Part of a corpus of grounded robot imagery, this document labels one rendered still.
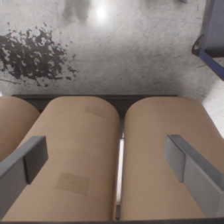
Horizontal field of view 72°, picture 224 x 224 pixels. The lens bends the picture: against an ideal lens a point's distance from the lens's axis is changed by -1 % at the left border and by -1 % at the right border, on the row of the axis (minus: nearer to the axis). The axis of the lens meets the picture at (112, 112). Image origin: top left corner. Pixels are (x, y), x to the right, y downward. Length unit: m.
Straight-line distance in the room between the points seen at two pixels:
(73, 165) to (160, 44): 0.69
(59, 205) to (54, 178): 0.08
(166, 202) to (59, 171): 0.30
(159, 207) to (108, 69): 0.72
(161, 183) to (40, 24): 0.88
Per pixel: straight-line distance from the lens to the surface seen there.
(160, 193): 0.46
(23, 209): 0.50
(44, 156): 0.17
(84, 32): 0.89
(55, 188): 0.48
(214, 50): 0.84
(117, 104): 0.94
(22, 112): 0.90
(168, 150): 0.16
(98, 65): 0.93
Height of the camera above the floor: 0.85
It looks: 52 degrees down
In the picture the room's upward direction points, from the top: 171 degrees counter-clockwise
